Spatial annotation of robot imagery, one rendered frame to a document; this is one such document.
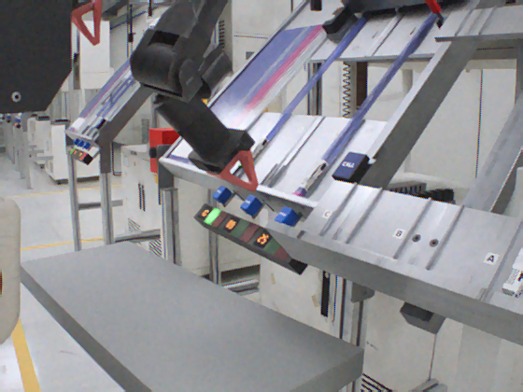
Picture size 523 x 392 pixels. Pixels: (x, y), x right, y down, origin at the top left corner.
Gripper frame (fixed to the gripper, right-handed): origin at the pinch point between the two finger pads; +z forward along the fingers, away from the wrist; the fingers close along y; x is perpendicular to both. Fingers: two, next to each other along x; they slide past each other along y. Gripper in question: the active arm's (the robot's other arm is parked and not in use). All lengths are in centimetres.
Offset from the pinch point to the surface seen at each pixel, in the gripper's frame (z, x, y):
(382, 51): 8.2, -42.3, 8.2
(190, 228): 67, -5, 136
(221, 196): 8.4, -0.1, 21.2
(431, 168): 160, -129, 126
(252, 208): 8.9, -0.1, 10.2
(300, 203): 7.2, -2.8, -2.8
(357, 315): 21.4, 5.7, -13.4
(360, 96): 39, -62, 52
